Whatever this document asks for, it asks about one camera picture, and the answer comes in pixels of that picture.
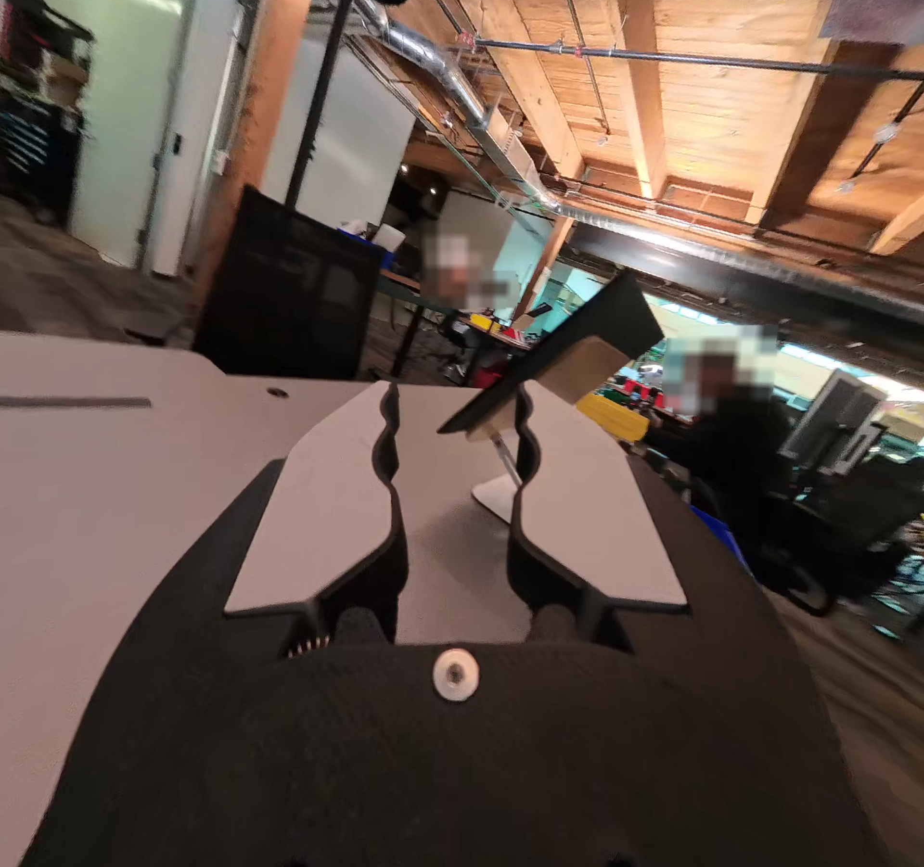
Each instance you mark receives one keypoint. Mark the grey monitor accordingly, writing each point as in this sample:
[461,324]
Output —
[830,419]

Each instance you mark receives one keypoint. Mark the wooden document stand white base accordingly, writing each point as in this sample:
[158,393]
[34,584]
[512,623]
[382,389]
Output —
[577,333]

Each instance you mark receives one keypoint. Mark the black mesh panel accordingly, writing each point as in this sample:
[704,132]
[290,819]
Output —
[289,289]

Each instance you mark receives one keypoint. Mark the black ceiling pipe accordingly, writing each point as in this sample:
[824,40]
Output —
[686,59]

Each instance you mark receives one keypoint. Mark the blue bin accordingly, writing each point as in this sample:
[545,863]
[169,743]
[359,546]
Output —
[718,531]

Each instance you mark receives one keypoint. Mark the silver air duct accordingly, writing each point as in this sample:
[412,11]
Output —
[440,73]

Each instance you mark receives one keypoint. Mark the black pole stand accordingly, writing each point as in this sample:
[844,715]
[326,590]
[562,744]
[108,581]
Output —
[325,87]

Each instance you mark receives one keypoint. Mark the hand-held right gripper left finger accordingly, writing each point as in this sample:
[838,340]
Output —
[317,520]

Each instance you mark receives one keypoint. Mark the yellow bin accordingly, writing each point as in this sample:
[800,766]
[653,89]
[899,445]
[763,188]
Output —
[613,416]

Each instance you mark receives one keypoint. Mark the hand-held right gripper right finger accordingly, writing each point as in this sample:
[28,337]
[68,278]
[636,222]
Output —
[599,520]

